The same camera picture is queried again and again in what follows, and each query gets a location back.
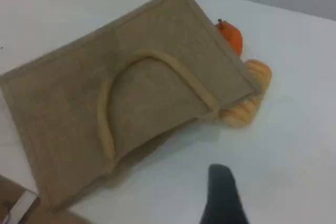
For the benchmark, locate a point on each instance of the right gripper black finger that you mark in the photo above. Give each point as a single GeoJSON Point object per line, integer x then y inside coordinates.
{"type": "Point", "coordinates": [223, 197]}

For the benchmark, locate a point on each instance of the orange pear-shaped pastry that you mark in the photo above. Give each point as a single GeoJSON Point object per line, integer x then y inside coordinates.
{"type": "Point", "coordinates": [233, 36]}

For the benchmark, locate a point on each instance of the striped long bread roll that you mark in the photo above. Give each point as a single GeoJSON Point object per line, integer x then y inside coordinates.
{"type": "Point", "coordinates": [241, 115]}

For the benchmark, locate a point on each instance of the brown jute tote bag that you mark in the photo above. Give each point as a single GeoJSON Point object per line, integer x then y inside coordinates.
{"type": "Point", "coordinates": [65, 103]}

